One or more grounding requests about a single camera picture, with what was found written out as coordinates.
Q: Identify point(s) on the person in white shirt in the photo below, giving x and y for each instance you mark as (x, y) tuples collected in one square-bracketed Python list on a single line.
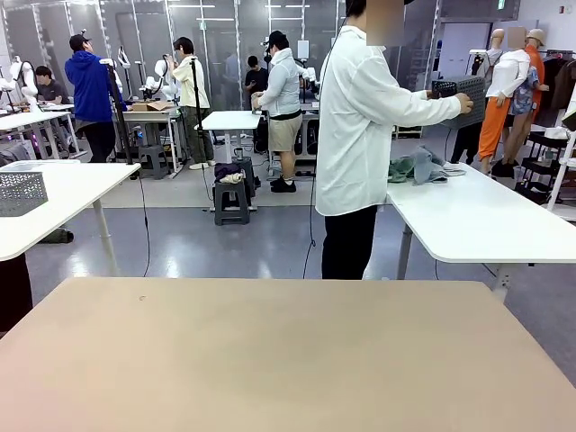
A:
[(351, 135)]

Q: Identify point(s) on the person in dark grey tee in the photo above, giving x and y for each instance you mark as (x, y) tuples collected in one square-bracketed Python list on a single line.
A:
[(51, 90)]

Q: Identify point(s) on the dark green bundle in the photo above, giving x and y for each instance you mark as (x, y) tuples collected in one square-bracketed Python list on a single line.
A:
[(56, 236)]

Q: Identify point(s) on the white frame rack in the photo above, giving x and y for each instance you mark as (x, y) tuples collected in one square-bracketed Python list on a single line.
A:
[(567, 171)]

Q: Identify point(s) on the person's left forearm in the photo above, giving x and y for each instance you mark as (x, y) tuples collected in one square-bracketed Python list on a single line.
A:
[(411, 95)]

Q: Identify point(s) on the small dark grey stool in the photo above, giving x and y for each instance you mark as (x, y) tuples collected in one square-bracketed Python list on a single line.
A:
[(153, 157)]

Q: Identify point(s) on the grey plastic step stool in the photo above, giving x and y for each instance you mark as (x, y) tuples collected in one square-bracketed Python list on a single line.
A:
[(231, 202)]

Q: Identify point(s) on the mannequin with hat orange shirt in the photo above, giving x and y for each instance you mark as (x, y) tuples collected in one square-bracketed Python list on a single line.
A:
[(535, 58)]

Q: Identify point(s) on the dark tumbler cup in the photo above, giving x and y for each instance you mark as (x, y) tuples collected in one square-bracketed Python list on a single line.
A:
[(238, 154)]

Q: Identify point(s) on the dark grey plastic basket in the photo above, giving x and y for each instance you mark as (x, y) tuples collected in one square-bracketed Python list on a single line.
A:
[(468, 87)]

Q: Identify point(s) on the small white desk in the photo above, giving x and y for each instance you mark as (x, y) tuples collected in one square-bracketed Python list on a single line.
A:
[(231, 119)]

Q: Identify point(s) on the white metal frame desk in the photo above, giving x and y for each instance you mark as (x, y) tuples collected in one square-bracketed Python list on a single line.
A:
[(153, 118)]

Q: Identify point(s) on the crumpled green towel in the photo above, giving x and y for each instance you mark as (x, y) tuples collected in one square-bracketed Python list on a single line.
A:
[(400, 168)]

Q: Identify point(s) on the slim person in black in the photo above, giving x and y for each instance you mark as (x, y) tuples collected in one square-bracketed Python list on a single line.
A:
[(256, 81)]

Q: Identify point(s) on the person's right forearm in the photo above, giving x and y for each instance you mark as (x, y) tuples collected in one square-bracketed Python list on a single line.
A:
[(432, 110)]

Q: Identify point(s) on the white table with rounded corner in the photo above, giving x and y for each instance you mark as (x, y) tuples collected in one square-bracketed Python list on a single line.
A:
[(472, 216), (67, 193)]

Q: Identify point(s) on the person in white hoodie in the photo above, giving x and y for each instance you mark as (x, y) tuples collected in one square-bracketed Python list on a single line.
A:
[(283, 90)]

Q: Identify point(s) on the dark and beige clothes pile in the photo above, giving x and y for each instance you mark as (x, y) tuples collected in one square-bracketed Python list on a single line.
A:
[(227, 172)]

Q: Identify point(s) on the black utility cart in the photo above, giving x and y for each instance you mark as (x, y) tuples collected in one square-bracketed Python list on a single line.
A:
[(542, 162)]

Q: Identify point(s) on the long white workbench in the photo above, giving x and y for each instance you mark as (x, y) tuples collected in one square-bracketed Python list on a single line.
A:
[(31, 119)]

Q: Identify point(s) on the person's left hand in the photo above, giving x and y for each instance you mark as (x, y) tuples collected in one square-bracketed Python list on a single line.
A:
[(432, 94)]

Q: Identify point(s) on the person in blue hoodie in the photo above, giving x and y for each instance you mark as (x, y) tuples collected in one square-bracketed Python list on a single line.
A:
[(92, 85)]

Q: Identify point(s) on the person's right hand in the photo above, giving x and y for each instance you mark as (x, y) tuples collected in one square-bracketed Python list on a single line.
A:
[(466, 104)]

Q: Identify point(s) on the rack of dark clothes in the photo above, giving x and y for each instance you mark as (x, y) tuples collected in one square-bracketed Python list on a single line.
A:
[(558, 85)]

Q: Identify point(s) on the mannequin white blouse orange trousers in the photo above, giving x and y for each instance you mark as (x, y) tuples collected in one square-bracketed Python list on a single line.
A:
[(506, 76)]

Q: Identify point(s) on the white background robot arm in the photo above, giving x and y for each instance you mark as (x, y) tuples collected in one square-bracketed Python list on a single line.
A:
[(163, 76), (27, 76)]

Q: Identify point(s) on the light grey plastic basket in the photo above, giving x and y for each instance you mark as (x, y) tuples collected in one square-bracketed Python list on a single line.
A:
[(22, 189)]

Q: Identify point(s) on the cardboard box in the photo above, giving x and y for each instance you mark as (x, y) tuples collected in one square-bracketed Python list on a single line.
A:
[(150, 106)]

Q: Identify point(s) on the black pedestal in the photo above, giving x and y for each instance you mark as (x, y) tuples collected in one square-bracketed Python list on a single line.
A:
[(13, 292)]

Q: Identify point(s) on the person in cream shirt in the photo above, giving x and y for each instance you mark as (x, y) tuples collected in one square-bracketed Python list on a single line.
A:
[(193, 85)]

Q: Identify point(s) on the blue grey towel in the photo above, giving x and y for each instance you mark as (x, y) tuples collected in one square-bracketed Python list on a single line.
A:
[(427, 164)]

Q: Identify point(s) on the tall black stool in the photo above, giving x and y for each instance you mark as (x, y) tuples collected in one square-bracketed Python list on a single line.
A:
[(248, 173)]

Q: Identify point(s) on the black tripod pole white head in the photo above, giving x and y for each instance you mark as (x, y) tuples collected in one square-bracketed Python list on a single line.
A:
[(118, 103)]

